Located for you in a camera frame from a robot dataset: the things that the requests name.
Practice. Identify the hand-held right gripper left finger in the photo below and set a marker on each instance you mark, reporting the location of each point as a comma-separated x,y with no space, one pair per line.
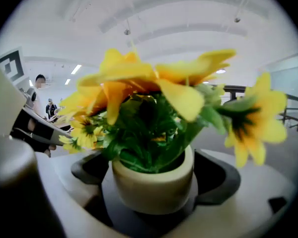
64,182

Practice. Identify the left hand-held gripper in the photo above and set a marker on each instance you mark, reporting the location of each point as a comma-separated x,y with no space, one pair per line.
2,103

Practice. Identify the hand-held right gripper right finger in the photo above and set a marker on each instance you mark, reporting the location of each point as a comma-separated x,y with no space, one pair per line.
258,195

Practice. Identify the potted yellow flowers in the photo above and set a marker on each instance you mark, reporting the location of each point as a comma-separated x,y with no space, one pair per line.
154,182

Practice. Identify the long ceiling light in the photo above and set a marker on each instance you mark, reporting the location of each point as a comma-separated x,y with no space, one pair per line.
76,69
67,81

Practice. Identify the round ceiling light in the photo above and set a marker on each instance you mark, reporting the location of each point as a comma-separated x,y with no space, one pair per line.
220,71

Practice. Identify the ceiling spotlight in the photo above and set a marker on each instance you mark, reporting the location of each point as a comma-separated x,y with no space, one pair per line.
237,20
127,32

